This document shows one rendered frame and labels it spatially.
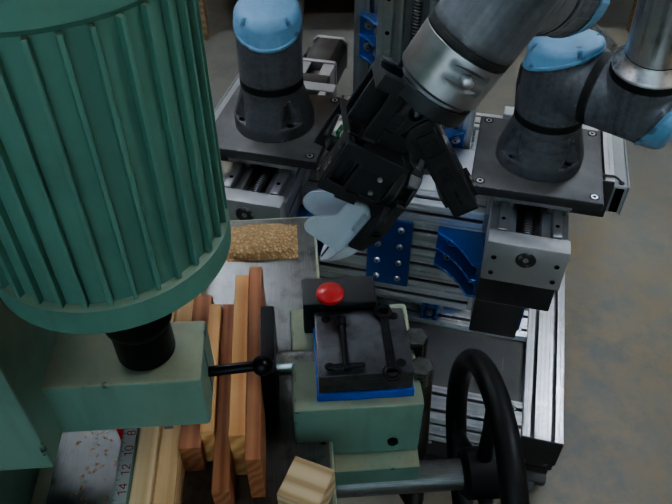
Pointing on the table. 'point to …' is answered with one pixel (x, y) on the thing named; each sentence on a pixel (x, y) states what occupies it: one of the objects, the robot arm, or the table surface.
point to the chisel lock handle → (262, 365)
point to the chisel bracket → (129, 383)
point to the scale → (124, 466)
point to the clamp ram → (282, 361)
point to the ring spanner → (387, 343)
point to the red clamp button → (330, 293)
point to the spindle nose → (145, 344)
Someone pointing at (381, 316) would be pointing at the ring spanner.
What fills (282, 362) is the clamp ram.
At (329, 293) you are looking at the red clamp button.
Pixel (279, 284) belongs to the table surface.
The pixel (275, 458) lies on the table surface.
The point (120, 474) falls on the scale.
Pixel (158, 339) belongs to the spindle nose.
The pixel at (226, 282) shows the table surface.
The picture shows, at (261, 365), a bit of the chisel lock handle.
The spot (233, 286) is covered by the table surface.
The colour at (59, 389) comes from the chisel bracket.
